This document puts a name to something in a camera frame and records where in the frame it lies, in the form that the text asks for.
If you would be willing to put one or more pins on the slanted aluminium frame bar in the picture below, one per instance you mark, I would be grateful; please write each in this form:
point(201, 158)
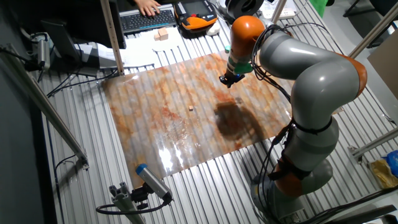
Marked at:
point(373, 34)

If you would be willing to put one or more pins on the medium wooden cube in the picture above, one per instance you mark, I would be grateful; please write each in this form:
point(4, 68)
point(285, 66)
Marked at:
point(156, 37)

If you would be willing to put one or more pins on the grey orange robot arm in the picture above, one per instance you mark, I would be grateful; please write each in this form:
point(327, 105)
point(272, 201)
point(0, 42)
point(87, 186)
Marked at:
point(320, 84)

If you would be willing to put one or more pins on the black camera clamp bracket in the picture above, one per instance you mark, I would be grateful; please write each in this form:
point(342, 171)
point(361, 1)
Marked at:
point(140, 196)

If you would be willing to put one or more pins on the aluminium frame bar with bracket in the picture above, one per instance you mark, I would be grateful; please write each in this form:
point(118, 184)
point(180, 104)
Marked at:
point(376, 143)

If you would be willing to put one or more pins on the black computer keyboard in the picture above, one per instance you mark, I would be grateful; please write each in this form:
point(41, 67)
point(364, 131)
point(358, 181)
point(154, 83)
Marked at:
point(146, 20)

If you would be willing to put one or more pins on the white paper sheets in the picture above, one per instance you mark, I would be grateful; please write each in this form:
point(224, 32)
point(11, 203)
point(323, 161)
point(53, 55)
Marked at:
point(140, 49)

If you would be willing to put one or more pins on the black office chair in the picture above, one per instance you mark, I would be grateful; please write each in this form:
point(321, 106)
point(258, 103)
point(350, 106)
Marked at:
point(384, 6)

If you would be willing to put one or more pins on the blue plastic bag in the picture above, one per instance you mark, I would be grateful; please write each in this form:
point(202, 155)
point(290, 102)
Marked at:
point(392, 161)

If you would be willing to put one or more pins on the silver camera with blue cap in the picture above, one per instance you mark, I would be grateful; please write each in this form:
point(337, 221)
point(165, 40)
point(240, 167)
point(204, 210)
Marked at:
point(152, 182)

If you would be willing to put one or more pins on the long diagonal aluminium beam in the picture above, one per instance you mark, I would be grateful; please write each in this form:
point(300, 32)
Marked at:
point(46, 109)

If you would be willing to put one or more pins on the bare person hand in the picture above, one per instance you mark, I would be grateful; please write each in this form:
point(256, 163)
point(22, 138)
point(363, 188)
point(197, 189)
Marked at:
point(147, 6)

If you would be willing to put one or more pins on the large wooden block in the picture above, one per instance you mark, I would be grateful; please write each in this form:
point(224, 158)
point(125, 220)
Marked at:
point(163, 33)

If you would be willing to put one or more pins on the dark metal bar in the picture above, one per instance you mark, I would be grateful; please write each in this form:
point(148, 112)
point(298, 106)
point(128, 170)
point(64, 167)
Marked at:
point(367, 214)

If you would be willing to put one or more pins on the white power strip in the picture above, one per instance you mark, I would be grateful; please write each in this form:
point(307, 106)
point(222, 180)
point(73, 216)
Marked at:
point(287, 14)

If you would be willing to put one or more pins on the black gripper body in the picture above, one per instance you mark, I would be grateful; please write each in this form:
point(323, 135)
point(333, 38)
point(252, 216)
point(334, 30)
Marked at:
point(231, 78)

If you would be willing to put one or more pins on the orange marble pattern mat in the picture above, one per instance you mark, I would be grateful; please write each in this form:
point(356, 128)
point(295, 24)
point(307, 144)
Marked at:
point(186, 109)

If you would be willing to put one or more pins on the black computer monitor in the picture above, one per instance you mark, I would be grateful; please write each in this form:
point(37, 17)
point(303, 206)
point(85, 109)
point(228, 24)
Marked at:
point(87, 21)

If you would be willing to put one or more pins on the green camera mount plate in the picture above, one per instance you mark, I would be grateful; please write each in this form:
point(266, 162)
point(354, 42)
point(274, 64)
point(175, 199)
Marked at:
point(242, 68)

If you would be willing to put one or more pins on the white rounded object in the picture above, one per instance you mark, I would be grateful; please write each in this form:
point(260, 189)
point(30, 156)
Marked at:
point(214, 29)

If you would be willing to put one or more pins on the thin aluminium post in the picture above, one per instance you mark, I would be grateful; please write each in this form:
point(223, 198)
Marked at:
point(278, 11)

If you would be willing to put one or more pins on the short aluminium profile stub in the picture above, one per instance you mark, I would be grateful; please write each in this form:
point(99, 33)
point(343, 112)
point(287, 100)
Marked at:
point(124, 202)

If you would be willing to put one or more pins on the tall aluminium profile post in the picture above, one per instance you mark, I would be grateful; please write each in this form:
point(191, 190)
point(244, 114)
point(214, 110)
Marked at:
point(112, 37)

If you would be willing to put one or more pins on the green cloth item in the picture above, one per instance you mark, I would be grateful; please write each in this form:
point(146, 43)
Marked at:
point(318, 6)

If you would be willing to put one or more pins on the orange black teach pendant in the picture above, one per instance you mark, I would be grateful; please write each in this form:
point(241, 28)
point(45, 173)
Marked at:
point(196, 21)

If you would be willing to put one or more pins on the yellow plastic bag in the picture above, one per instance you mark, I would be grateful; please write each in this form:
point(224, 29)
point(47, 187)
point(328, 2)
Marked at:
point(382, 174)

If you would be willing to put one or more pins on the brown cardboard panel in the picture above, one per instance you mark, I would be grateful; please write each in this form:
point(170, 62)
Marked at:
point(387, 65)

